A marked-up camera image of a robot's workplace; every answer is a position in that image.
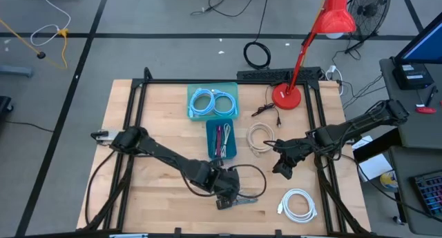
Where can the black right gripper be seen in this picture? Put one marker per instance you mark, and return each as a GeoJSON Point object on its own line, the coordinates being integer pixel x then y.
{"type": "Point", "coordinates": [293, 151]}

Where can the red hand tool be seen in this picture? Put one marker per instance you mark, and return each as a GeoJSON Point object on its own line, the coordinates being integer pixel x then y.
{"type": "Point", "coordinates": [426, 110]}

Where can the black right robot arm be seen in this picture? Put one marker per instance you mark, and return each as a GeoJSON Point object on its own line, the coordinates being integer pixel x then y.
{"type": "Point", "coordinates": [362, 122]}

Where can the black floor fan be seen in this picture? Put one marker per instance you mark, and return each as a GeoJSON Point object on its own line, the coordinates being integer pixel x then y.
{"type": "Point", "coordinates": [369, 8]}

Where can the silver mounting bracket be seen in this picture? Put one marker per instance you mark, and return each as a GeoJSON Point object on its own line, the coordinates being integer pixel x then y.
{"type": "Point", "coordinates": [103, 135]}

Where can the red desk lamp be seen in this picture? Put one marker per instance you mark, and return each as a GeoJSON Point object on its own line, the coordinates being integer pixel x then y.
{"type": "Point", "coordinates": [333, 17]}

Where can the silver aluminium extrusion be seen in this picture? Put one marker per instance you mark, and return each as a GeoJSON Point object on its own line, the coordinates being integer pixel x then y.
{"type": "Point", "coordinates": [127, 236]}

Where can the grey side desk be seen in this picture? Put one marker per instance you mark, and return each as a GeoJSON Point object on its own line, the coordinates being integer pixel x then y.
{"type": "Point", "coordinates": [407, 210]}

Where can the grey cart leg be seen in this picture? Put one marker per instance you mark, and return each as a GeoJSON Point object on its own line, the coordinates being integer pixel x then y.
{"type": "Point", "coordinates": [15, 70]}

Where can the colourful backlit keyboard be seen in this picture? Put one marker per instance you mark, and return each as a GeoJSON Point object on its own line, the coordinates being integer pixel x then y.
{"type": "Point", "coordinates": [430, 193]}

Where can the teal plastic bin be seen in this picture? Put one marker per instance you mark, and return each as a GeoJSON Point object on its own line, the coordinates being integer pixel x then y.
{"type": "Point", "coordinates": [233, 152]}

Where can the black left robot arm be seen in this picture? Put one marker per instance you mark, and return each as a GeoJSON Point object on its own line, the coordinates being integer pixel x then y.
{"type": "Point", "coordinates": [165, 157]}

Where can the round yellow blue object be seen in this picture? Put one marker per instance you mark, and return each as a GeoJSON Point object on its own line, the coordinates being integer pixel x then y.
{"type": "Point", "coordinates": [390, 180]}

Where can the white paper sheet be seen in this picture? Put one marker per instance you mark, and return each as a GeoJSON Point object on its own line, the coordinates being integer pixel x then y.
{"type": "Point", "coordinates": [374, 167]}

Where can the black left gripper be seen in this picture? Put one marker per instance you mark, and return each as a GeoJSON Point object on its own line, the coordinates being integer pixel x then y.
{"type": "Point", "coordinates": [226, 183]}

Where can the black pen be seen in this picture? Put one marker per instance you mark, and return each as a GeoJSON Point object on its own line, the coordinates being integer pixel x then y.
{"type": "Point", "coordinates": [431, 96]}

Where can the small black computer box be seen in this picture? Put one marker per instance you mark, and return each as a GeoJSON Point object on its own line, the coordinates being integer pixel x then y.
{"type": "Point", "coordinates": [411, 81]}

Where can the light green translucent bin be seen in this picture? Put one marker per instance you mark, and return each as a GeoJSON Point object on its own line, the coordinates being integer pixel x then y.
{"type": "Point", "coordinates": [235, 87]}

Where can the monitor with blue screen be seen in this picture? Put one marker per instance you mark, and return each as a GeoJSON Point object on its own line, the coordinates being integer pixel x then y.
{"type": "Point", "coordinates": [426, 45]}

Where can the black caster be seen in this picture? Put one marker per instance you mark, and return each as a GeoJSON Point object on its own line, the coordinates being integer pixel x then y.
{"type": "Point", "coordinates": [4, 105]}

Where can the black metal table frame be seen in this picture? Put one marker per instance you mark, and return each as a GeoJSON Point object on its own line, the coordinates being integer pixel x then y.
{"type": "Point", "coordinates": [137, 83]}

